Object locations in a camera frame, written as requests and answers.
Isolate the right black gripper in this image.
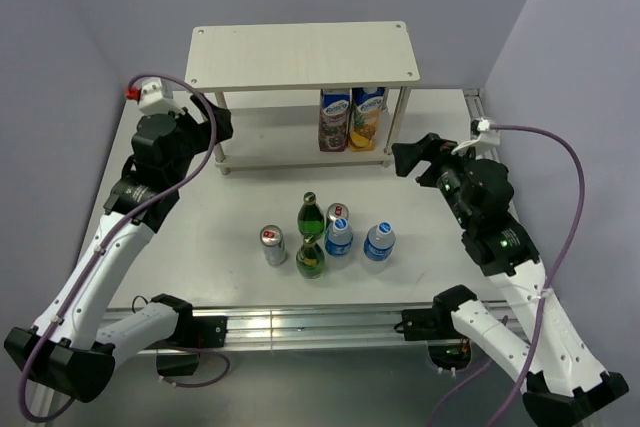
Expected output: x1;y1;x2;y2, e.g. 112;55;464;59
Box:
391;132;485;229

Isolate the blue-label water bottle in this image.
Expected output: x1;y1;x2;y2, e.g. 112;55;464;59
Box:
361;222;396;274
324;217;354;271

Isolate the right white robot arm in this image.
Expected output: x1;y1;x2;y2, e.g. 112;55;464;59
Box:
392;133;629;426

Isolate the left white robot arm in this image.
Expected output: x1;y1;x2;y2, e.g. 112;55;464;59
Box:
4;96;233;403

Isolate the white two-tier wooden shelf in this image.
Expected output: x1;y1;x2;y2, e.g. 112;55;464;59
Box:
185;21;420;175

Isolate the yellow pineapple juice carton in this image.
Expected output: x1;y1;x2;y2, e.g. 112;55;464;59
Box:
348;87;386;151

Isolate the purple grape juice carton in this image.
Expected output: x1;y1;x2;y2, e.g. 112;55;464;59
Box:
318;89;351;152

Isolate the right silver drink can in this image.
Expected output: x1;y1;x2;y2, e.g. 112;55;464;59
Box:
325;202;349;230

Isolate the silver drink can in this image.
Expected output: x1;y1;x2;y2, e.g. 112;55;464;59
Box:
260;224;287;266
325;202;349;230

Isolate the rear green glass bottle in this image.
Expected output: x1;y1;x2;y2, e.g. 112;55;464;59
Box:
297;192;325;240

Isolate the green glass bottle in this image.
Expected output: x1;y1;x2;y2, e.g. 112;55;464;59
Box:
297;192;325;240
296;235;326;279

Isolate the front green glass bottle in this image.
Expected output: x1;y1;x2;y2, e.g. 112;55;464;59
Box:
296;235;326;279

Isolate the left silver drink can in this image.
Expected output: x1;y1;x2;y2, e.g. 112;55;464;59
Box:
260;224;287;266

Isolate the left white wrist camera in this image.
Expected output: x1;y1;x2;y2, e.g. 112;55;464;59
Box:
125;77;180;116

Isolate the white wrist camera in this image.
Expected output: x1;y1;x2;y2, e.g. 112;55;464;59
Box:
125;77;180;116
451;117;500;158

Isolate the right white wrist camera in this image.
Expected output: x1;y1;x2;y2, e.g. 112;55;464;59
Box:
451;117;500;158

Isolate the aluminium side rail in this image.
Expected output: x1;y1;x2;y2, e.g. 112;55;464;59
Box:
463;89;493;159

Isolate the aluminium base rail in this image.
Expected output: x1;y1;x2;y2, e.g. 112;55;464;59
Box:
57;306;511;426

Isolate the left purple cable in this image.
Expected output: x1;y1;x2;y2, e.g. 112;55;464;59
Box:
17;73;232;420

